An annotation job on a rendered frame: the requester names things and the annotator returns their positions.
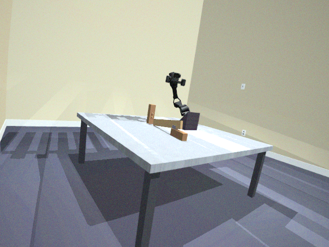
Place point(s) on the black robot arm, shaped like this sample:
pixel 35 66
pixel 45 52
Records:
pixel 184 109

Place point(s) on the long wooden rail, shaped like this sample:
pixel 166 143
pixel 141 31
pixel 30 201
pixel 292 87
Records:
pixel 168 123

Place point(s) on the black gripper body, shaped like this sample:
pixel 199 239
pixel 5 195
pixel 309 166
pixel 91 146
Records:
pixel 175 81

